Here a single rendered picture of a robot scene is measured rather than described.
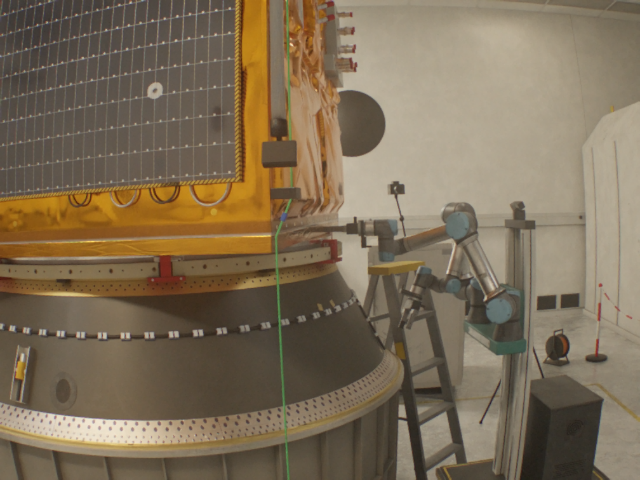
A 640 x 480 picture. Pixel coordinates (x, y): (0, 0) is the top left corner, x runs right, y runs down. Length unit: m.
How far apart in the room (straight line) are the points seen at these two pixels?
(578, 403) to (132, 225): 2.31
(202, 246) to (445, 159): 8.40
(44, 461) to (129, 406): 0.40
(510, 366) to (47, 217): 2.43
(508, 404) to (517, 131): 7.30
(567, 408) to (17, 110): 2.80
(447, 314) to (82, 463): 4.59
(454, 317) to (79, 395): 4.57
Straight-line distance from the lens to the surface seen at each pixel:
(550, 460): 3.26
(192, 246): 1.78
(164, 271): 2.00
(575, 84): 10.74
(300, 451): 2.09
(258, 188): 1.72
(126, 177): 1.80
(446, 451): 4.01
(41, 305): 2.17
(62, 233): 1.96
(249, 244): 1.73
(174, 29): 1.83
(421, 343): 6.06
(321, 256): 2.39
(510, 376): 3.39
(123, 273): 2.02
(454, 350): 6.11
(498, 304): 2.71
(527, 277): 3.02
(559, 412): 3.16
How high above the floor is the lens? 1.86
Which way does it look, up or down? 3 degrees down
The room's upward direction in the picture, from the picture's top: 2 degrees counter-clockwise
